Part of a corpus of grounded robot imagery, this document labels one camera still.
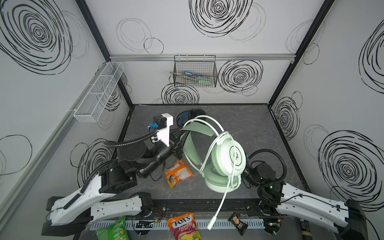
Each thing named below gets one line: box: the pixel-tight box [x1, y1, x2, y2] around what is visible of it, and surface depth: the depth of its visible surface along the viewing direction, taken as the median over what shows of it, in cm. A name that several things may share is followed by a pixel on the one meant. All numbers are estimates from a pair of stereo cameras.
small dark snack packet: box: [227, 211, 249, 236], surface depth 70 cm
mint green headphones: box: [180, 115, 247, 231], surface depth 39 cm
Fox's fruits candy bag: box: [167, 212, 202, 240], surface depth 67 cm
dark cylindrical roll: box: [299, 219, 313, 240], surface depth 67 cm
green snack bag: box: [95, 217, 130, 240], surface depth 65 cm
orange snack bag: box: [164, 159, 194, 189], surface depth 82 cm
